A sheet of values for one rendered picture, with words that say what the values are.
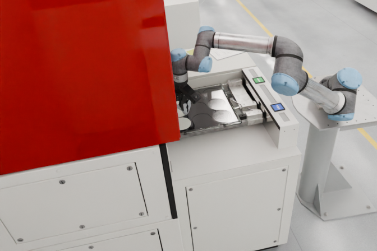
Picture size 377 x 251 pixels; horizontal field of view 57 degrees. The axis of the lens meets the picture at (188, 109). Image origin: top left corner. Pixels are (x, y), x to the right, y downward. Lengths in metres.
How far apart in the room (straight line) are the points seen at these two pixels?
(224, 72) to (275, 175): 0.66
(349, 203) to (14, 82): 2.21
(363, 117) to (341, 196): 0.82
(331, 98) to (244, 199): 0.64
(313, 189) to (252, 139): 0.83
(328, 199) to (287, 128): 1.07
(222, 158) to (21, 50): 1.03
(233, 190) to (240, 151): 0.19
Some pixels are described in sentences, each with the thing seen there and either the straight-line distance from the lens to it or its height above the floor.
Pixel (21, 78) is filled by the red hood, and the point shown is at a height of 1.55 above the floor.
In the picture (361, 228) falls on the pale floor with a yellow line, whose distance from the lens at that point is 2.56.
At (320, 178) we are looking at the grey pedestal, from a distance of 2.40.
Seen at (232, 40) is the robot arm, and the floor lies 1.30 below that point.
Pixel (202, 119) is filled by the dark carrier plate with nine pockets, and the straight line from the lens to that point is 1.76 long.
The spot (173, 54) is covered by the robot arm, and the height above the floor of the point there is 1.27.
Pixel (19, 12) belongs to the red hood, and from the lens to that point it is 0.94.
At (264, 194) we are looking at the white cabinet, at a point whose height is 0.58.
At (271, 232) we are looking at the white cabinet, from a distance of 2.13.
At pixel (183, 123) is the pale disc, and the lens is 1.75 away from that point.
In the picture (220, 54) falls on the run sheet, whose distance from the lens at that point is 2.19.
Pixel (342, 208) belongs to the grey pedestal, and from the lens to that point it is 2.61.
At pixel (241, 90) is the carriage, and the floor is 0.88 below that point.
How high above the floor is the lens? 2.00
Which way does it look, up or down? 37 degrees down
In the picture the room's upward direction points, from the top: 6 degrees counter-clockwise
